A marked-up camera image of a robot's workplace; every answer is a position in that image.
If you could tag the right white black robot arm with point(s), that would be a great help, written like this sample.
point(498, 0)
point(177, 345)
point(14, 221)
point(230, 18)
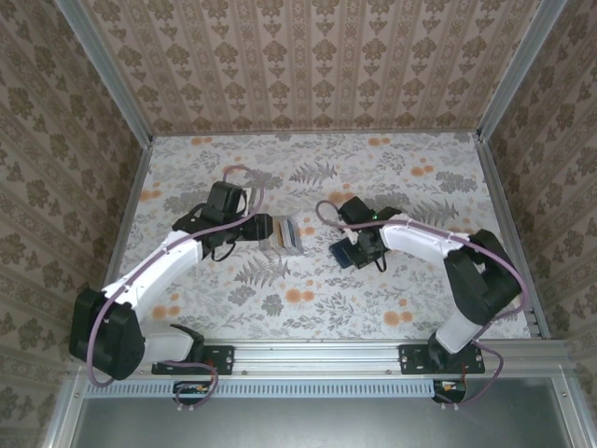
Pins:
point(420, 238)

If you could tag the clear acrylic card stand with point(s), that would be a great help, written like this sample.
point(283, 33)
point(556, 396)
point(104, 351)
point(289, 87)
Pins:
point(266, 245)

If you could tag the grey sheet metal panel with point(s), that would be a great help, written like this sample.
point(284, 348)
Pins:
point(317, 424)

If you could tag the gold credit card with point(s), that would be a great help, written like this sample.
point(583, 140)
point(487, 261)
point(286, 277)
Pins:
point(282, 233)

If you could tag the aluminium table side rail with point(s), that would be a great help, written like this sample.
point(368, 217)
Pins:
point(503, 210)
point(123, 233)

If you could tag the blue credit card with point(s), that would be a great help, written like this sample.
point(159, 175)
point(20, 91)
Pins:
point(294, 233)

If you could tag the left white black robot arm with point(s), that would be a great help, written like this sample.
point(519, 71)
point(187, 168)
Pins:
point(177, 254)

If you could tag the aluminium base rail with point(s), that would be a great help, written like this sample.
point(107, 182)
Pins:
point(317, 357)

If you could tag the floral patterned table cover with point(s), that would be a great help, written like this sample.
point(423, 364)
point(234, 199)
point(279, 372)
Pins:
point(326, 303)

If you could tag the dark blue card holder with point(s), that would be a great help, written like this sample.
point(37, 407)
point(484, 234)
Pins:
point(339, 254)

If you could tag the aluminium frame post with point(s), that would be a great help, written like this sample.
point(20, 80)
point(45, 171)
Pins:
point(60, 410)
point(576, 410)
point(108, 70)
point(520, 70)

